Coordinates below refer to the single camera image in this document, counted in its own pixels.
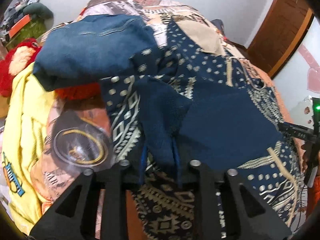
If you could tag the yellow garment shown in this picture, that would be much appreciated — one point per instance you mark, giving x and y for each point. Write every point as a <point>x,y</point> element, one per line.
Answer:
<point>23,142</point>

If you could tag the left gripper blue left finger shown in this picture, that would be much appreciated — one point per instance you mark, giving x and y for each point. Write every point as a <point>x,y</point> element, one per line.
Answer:
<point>143,163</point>

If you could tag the navy patterned hooded jacket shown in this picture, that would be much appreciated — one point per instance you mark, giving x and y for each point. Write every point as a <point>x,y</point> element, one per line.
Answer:
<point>219,112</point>

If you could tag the white wardrobe sliding door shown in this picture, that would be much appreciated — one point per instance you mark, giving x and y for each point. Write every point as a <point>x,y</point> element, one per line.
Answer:
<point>298,81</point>

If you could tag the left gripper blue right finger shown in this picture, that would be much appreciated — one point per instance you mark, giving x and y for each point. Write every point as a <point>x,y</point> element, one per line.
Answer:
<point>177,162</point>

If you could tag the pile of clutter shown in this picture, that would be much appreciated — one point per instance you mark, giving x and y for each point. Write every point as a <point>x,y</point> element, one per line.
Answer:
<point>13,14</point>

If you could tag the red plush garment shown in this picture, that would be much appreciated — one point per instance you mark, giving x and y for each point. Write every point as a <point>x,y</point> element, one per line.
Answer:
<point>24,54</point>

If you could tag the grey backpack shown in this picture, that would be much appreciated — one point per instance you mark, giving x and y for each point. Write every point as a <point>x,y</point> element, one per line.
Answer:
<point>219,24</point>

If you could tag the orange box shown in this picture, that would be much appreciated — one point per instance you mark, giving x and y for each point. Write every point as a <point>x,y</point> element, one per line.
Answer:
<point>19,25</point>

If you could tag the green covered cabinet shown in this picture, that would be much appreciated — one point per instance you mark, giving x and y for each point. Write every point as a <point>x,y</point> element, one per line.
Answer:
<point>33,29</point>

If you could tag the folded blue jeans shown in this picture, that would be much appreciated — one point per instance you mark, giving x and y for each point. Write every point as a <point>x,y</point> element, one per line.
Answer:
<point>96,47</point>

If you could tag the dark green cushion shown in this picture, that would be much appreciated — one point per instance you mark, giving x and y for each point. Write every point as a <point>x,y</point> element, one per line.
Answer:
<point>38,11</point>

